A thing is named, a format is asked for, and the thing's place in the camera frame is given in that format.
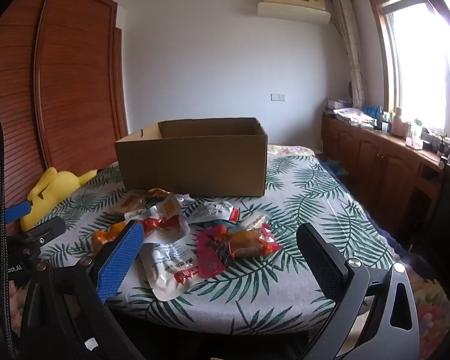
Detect clear snack packet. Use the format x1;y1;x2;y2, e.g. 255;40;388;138
240;212;272;229

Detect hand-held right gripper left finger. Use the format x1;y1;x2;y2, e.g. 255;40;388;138
20;220;148;360

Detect orange snack packet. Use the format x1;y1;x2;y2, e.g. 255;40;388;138
91;222;130;257

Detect silver foil pouch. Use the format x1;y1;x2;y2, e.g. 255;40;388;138
139;242;207;301

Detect silver snack packet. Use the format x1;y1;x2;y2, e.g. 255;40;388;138
174;194;235;226

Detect floral curtain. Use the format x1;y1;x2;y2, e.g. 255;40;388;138
332;0;368;107

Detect yellow plush toy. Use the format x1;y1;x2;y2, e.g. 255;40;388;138
20;167;98;231

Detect orange snack wrapper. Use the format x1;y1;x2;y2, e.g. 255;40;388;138
147;187;171;201

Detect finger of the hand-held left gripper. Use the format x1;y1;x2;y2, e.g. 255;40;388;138
20;215;67;246
4;201;33;224

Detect stack of papers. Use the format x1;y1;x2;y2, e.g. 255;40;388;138
334;108;377;127

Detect leaf-print bed sheet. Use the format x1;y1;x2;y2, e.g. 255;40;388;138
20;146;409;336

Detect pink bottle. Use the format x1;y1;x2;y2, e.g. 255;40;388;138
392;108;407;137

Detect dark desk clutter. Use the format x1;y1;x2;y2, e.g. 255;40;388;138
422;129;450;158

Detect floral quilt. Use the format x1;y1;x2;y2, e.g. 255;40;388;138
266;143;450;346

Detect clear plastic container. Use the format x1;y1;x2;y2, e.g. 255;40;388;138
405;122;424;150

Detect blue packets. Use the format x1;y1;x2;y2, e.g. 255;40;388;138
362;105;384;121

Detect wooden slatted wardrobe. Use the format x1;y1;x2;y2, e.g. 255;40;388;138
0;0;130;211

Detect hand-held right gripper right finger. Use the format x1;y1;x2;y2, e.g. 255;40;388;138
296;223;421;360

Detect brown cardboard box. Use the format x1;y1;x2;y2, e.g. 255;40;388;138
114;117;268;198

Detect white orange-label snack packet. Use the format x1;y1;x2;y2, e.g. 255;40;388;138
124;192;191;246

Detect teal cloth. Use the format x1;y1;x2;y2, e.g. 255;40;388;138
322;157;349;177

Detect window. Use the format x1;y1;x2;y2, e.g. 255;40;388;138
365;0;450;147

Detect pink snack packet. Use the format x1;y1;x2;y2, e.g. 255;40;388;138
196;223;284;278

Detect tan snack packet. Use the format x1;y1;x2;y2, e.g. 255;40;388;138
110;189;151;214

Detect wall air conditioner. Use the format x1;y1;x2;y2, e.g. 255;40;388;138
257;0;331;26

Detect low wooden cabinet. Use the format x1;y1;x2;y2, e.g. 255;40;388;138
320;114;450;256

